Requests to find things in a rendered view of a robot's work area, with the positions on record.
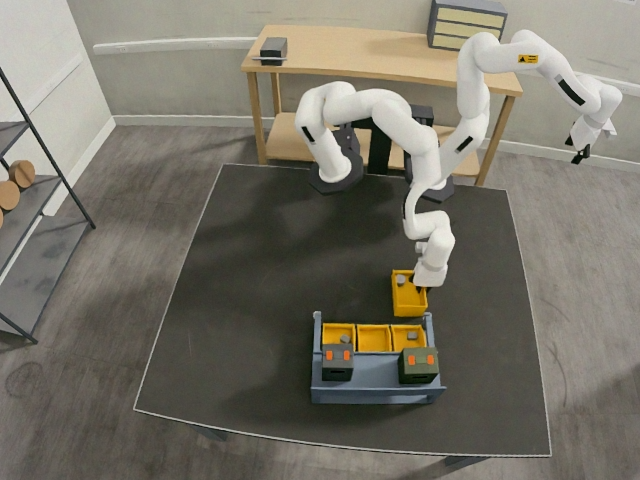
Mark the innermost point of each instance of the yellow bin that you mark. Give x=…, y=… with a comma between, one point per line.
x=400, y=341
x=373, y=338
x=407, y=295
x=333, y=332

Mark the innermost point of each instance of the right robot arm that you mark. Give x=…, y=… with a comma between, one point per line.
x=336, y=104

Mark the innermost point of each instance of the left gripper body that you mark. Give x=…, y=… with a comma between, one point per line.
x=583, y=134

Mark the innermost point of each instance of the dark green tool case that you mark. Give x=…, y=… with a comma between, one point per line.
x=417, y=365

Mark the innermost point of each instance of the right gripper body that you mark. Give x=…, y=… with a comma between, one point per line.
x=424, y=277

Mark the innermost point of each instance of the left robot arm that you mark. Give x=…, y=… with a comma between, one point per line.
x=526, y=52

